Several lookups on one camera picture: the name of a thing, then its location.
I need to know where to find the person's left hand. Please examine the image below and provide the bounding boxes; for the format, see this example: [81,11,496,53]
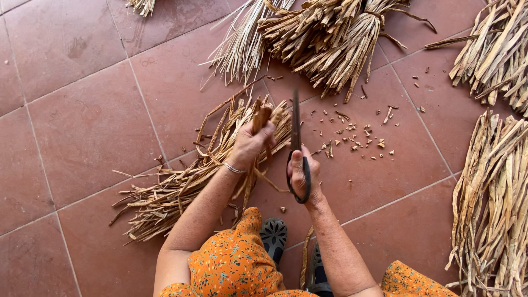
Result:
[226,121,278,171]

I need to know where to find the person's right hand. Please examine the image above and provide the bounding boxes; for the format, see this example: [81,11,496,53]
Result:
[287,144,325,207]

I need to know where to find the handful of dried plant strips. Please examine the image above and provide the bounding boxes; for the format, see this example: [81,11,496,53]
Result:
[233,97,289,211]

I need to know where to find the black metal scissors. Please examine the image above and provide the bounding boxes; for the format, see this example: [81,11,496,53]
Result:
[286,88,312,205]

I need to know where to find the black perforated shoe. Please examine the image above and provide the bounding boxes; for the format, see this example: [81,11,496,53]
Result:
[306,243,334,297]
[259,218,288,269]

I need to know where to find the single curled dried strip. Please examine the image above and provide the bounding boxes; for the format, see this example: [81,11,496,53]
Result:
[300,225,315,289]

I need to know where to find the scattered cut strip bits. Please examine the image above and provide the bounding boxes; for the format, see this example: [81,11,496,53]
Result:
[309,103,401,161]

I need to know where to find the loose heap of dried strips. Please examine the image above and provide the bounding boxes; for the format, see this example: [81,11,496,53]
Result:
[109,76,293,244]

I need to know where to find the bundle of pale thin strips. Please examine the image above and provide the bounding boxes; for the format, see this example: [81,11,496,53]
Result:
[200,0,295,89]

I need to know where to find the orange floral dress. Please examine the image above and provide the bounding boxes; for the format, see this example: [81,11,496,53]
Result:
[159,207,458,297]

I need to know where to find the tied bundle of brown strips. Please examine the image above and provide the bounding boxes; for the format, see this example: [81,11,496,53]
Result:
[258,0,438,104]

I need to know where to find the small tuft of dried strips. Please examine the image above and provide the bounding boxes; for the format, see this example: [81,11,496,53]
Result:
[125,0,156,17]

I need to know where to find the long heap of dried strips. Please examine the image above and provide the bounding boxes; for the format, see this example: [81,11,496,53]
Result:
[445,109,528,297]

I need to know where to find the heap of wide dried strips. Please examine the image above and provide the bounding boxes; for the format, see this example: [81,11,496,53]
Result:
[425,0,528,118]

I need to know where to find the silver bracelet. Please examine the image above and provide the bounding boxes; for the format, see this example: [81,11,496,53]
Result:
[223,162,248,175]

